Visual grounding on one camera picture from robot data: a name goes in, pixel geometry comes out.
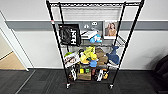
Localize white black packet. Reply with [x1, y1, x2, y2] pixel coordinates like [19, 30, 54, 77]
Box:
[95, 68, 105, 82]

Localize dark printed packet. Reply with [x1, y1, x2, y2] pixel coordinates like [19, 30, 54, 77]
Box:
[68, 66, 78, 82]

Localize black wire shelf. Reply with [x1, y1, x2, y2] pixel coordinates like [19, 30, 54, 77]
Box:
[45, 0, 146, 90]

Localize orange packet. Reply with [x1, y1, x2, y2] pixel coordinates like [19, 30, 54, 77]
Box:
[101, 70, 109, 80]

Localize open cardboard box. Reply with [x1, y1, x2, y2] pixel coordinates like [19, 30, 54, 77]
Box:
[77, 68, 92, 81]

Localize yellow green bottles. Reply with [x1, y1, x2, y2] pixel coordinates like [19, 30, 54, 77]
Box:
[79, 67, 91, 74]

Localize blue cup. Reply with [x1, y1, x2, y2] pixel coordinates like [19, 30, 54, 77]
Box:
[89, 59, 98, 68]

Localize white door frame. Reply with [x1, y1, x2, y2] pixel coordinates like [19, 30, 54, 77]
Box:
[0, 9, 34, 72]

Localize box with portrait photo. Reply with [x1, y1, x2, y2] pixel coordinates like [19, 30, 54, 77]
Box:
[103, 19, 119, 40]

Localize green round item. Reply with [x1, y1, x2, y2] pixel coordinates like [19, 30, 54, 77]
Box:
[64, 51, 73, 58]

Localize long grey wall band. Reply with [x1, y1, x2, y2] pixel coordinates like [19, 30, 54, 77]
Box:
[5, 20, 168, 32]

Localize grey wall outlet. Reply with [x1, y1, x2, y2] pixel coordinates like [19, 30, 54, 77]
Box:
[83, 23, 90, 30]
[91, 21, 99, 28]

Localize black office chair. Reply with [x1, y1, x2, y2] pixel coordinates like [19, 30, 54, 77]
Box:
[153, 54, 168, 84]

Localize black bag white print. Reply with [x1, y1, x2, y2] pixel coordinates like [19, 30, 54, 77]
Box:
[58, 23, 82, 47]

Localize blue shark plush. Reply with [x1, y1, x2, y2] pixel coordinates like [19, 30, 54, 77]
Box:
[105, 45, 121, 67]

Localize printed magazine box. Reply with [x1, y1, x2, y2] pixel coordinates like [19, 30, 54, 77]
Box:
[63, 51, 82, 69]

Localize white flat box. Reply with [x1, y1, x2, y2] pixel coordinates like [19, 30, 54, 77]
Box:
[80, 29, 99, 39]

